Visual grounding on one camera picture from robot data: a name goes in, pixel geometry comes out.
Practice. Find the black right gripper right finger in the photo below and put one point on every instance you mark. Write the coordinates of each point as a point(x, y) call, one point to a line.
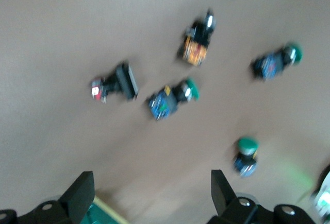
point(225, 198)

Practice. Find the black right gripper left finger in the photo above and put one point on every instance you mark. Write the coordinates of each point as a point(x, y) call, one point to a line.
point(76, 195)

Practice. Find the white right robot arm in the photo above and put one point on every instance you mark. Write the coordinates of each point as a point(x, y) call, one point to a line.
point(323, 198)

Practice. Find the green button blue base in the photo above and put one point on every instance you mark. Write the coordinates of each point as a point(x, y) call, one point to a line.
point(246, 146)
point(270, 65)
point(162, 104)

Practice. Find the brown paper table cover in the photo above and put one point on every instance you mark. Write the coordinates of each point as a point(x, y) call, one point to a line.
point(64, 41)

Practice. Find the black square switch red base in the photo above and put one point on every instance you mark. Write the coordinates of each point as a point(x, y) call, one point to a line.
point(121, 82)

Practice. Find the black switch orange base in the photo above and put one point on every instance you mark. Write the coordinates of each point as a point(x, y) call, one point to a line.
point(196, 46)

